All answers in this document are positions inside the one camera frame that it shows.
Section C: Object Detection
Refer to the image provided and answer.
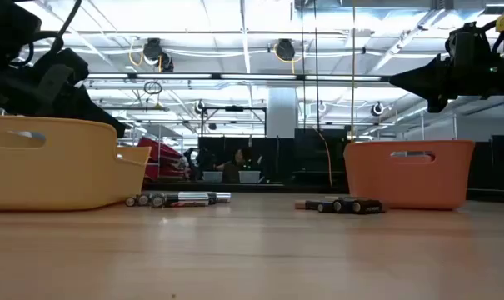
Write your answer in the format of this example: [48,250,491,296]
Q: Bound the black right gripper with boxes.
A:
[388,53,504,114]

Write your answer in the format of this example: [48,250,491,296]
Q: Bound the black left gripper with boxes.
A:
[0,47,127,139]

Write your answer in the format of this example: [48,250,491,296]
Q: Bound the yellow plastic bin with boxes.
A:
[0,115,152,212]

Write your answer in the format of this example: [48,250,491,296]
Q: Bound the orange plastic bin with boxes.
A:
[343,139,477,211]

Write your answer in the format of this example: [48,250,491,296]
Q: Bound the black cabinet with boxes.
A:
[293,127,348,187]

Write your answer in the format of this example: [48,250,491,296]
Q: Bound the person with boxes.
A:
[215,147,255,184]

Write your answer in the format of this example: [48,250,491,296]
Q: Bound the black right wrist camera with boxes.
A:
[445,22,492,70]

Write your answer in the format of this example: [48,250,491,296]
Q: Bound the black hanging cable hoop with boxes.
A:
[142,80,164,96]

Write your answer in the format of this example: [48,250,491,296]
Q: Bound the yellow hanging cord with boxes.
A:
[350,0,357,143]

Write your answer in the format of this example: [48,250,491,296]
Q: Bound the black hanging cable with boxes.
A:
[313,0,320,133]
[300,0,307,133]

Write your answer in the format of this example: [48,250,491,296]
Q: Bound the orange hanging cable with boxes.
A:
[312,127,334,187]

